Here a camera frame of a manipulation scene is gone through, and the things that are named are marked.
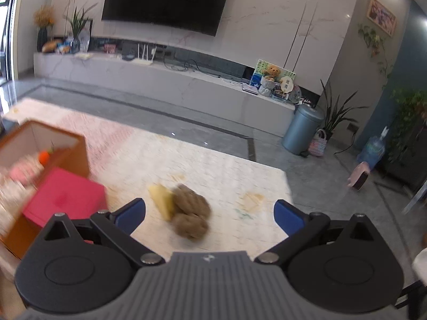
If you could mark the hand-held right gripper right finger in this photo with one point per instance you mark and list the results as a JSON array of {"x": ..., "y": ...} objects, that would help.
[{"x": 288, "y": 218}]

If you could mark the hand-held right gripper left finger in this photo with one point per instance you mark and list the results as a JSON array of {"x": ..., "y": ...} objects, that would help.
[{"x": 131, "y": 215}]

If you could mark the yellow cloth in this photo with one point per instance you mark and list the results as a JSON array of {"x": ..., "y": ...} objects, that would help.
[{"x": 163, "y": 200}]

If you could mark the brown plush toy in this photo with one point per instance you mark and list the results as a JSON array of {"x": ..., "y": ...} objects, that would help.
[{"x": 193, "y": 210}]

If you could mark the red box with pompoms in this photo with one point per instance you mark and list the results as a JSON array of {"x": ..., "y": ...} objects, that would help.
[{"x": 66, "y": 193}]

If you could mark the orange storage box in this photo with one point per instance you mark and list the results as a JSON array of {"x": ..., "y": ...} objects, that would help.
[{"x": 78, "y": 163}]

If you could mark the red orange knitted toy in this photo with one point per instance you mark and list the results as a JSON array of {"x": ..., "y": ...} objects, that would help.
[{"x": 43, "y": 156}]

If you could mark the pink knitted hat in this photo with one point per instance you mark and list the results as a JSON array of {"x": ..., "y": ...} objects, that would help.
[{"x": 23, "y": 173}]

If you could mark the small woven basket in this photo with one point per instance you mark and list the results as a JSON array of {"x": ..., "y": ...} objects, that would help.
[{"x": 317, "y": 146}]

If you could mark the pink heater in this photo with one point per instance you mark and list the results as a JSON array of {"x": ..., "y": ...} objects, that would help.
[{"x": 358, "y": 176}]

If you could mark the grey trash bin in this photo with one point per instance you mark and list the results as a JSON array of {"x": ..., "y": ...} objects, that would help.
[{"x": 302, "y": 130}]

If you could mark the blue water bottle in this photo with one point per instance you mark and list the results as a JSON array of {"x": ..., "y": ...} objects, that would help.
[{"x": 375, "y": 150}]

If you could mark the long-leaf potted plant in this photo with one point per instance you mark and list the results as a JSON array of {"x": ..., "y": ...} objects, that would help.
[{"x": 333, "y": 116}]

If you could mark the white marble TV cabinet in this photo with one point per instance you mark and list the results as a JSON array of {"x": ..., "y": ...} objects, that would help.
[{"x": 150, "y": 83}]

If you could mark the white round fan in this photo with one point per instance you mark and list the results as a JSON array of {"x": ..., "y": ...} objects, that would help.
[{"x": 287, "y": 85}]

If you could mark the white flat book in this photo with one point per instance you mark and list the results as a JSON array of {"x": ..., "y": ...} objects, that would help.
[{"x": 250, "y": 89}]

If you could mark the teddy bear bouquet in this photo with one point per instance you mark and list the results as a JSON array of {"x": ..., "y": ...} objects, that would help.
[{"x": 272, "y": 76}]

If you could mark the green picture card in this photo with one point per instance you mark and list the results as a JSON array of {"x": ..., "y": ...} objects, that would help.
[{"x": 258, "y": 70}]

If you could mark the green ivy plant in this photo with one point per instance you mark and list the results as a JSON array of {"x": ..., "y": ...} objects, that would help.
[{"x": 408, "y": 120}]

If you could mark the white router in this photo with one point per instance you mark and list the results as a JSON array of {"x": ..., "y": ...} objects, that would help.
[{"x": 143, "y": 56}]

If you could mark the small pink box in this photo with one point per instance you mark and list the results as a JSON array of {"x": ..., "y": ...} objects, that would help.
[{"x": 110, "y": 48}]

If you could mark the brown loaf-shaped item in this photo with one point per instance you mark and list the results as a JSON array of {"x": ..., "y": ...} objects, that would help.
[{"x": 51, "y": 45}]

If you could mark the green plant in glass vase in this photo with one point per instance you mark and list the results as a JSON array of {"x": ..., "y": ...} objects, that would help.
[{"x": 78, "y": 30}]

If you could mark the trailing vine plant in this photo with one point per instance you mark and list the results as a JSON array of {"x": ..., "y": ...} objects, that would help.
[{"x": 375, "y": 43}]

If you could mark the vase with yellow dried flowers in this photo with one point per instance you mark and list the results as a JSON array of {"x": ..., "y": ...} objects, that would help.
[{"x": 43, "y": 23}]

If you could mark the black television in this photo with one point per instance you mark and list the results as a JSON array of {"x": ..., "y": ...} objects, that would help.
[{"x": 166, "y": 0}]

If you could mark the wooden picture frame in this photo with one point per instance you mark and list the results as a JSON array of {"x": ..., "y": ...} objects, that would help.
[{"x": 381, "y": 16}]

